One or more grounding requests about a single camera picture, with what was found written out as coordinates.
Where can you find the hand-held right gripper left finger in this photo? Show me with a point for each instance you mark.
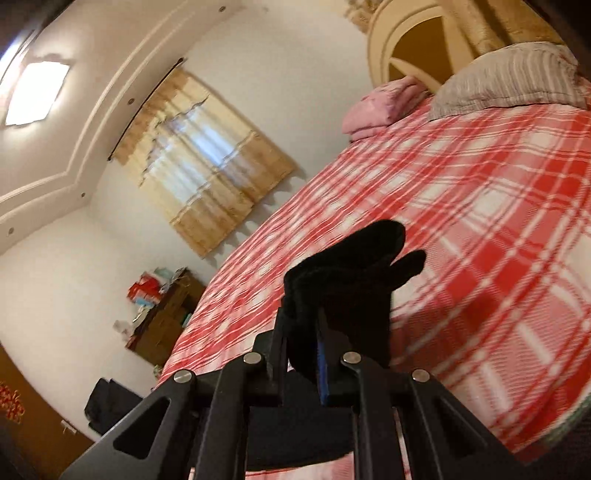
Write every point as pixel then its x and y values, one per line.
pixel 277 355

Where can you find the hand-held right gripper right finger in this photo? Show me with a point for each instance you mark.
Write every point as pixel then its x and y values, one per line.
pixel 324 369

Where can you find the black pants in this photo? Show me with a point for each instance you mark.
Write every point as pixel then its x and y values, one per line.
pixel 351 277

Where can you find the brown wooden cabinet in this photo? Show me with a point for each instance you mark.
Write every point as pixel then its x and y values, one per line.
pixel 166 323

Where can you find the pale teal gift bag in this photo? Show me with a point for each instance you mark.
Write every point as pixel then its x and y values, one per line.
pixel 162 273

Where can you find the red gift bags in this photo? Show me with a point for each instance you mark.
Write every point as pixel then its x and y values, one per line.
pixel 144 288

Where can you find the black folding chair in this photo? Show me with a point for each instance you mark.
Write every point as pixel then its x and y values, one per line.
pixel 111 406

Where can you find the beige floral window curtain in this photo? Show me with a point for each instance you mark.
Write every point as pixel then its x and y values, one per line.
pixel 203 170

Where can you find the bed with red plaid sheet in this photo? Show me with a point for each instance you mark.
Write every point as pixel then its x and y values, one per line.
pixel 461 221

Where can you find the brown wooden door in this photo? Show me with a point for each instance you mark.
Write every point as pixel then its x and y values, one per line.
pixel 41 429

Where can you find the pink folded blanket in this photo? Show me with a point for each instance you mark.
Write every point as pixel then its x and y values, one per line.
pixel 383 108

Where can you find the red door decoration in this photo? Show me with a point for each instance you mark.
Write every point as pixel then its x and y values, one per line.
pixel 11 401

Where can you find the dark curtain rod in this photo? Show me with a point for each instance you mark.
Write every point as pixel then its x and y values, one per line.
pixel 138 110

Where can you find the cream and brown headboard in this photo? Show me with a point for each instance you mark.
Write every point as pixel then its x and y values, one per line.
pixel 415 50

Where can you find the striped pillow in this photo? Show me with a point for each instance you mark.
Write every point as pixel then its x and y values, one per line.
pixel 508 78

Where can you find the square ceiling light panel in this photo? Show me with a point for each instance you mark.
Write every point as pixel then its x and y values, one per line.
pixel 37 92

